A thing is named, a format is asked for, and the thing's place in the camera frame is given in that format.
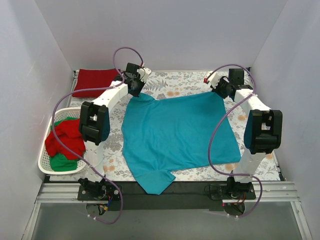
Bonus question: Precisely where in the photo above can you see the teal t shirt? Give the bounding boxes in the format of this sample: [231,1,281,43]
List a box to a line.
[121,92,241,195]

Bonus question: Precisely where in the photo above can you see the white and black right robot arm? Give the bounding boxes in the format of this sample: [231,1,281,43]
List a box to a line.
[204,67,283,200]

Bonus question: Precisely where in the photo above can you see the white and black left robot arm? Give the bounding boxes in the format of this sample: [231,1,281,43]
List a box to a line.
[79,63,152,200]

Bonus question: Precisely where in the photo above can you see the floral patterned table mat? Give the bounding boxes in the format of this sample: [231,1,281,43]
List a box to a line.
[48,70,281,182]

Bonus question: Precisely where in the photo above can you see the folded red t shirt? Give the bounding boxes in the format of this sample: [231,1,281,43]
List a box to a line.
[72,69,119,99]

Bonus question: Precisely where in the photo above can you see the crumpled red t shirt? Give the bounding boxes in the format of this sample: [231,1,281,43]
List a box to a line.
[44,117,86,161]

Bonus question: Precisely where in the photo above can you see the crumpled green t shirt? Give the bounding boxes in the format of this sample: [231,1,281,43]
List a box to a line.
[49,126,78,172]

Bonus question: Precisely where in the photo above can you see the white plastic laundry basket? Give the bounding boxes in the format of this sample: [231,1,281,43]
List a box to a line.
[37,107,86,175]

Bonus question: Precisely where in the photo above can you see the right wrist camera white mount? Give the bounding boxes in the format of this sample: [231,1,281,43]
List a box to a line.
[203,71,221,89]

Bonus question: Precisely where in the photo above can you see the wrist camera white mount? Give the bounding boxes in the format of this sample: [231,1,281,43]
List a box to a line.
[203,71,221,89]
[137,67,152,83]

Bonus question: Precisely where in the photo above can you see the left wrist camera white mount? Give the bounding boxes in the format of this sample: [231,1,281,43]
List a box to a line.
[137,67,152,83]

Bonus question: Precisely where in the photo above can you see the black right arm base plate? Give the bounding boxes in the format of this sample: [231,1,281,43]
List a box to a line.
[207,181,256,200]

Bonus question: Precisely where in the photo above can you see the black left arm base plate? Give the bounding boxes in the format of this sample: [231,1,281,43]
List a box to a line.
[77,178,121,201]

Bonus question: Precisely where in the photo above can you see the aluminium frame rail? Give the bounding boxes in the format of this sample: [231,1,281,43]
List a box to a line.
[23,181,312,240]

